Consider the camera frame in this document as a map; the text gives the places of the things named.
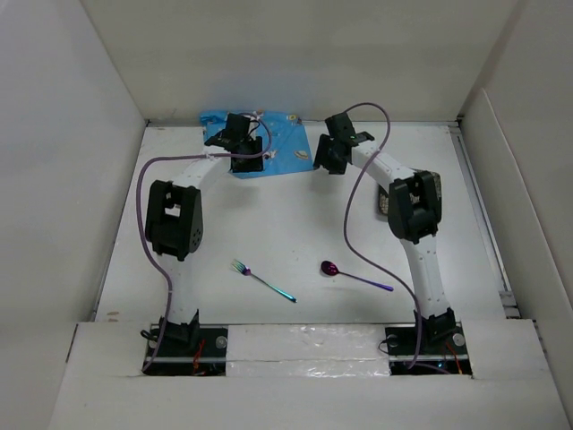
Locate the purple iridescent spoon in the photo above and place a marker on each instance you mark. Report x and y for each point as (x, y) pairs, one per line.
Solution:
(329, 268)

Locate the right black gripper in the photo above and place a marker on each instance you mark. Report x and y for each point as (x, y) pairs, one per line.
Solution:
(321, 157)

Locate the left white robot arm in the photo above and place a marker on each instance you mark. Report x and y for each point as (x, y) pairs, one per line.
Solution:
(172, 227)

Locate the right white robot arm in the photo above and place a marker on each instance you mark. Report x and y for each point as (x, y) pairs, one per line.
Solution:
(414, 214)

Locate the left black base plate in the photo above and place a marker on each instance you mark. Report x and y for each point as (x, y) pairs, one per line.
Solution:
(210, 345)

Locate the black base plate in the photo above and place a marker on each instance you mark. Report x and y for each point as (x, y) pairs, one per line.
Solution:
(445, 357)
(210, 345)

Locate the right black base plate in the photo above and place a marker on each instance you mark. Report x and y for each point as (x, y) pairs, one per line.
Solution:
(445, 357)

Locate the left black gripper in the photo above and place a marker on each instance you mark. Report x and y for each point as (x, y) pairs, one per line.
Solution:
(252, 167)

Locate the blue space-print cloth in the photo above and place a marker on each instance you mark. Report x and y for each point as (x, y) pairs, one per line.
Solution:
(290, 150)

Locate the iridescent fork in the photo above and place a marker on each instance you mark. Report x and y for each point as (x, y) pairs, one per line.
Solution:
(246, 271)

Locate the dark floral square plate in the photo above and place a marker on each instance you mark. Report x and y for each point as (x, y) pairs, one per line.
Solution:
(383, 201)

